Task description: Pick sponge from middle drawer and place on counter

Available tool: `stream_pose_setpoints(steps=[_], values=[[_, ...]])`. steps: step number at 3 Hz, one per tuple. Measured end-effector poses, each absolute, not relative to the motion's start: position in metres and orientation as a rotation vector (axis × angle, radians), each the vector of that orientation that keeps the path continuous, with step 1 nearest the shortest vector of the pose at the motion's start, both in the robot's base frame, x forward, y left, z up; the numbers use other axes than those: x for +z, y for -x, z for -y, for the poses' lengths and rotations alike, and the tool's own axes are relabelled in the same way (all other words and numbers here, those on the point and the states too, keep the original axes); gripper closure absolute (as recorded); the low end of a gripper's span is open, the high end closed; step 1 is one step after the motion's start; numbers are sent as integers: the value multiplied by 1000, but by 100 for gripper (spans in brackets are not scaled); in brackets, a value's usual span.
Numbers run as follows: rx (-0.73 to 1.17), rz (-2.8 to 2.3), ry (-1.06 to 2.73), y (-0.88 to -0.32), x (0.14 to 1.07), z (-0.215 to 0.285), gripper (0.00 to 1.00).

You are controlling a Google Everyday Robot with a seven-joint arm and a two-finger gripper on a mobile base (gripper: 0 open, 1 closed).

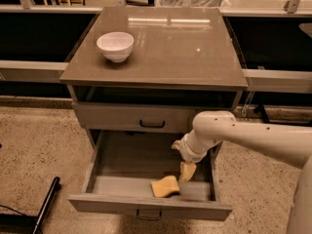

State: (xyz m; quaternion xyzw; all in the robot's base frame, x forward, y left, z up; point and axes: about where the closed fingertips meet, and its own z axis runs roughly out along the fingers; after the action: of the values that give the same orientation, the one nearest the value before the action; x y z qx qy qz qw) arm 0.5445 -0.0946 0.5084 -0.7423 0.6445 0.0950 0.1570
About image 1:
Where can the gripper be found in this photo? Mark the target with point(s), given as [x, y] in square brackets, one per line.
[187, 151]

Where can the yellow sponge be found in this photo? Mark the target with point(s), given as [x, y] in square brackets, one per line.
[165, 187]

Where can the open grey middle drawer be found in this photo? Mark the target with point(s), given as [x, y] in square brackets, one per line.
[118, 180]

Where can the grey drawer cabinet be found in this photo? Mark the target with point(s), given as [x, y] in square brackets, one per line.
[197, 99]

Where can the closed grey top drawer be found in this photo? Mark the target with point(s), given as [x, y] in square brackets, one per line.
[125, 117]

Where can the black stand leg right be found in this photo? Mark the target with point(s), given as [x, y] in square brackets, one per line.
[261, 110]

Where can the black stand leg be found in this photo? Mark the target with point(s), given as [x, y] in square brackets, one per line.
[261, 110]
[20, 223]

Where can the white ceramic bowl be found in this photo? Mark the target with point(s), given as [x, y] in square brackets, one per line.
[116, 46]

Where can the black stand leg left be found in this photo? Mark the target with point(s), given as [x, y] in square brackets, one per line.
[20, 223]

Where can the grey metal railing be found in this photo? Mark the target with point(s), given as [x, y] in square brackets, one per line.
[32, 69]

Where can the black top drawer handle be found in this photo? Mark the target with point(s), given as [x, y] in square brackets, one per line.
[152, 125]

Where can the black drawer handle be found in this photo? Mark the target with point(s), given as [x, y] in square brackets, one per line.
[152, 125]
[149, 215]

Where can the black middle drawer handle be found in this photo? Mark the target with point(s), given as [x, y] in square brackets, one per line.
[149, 215]

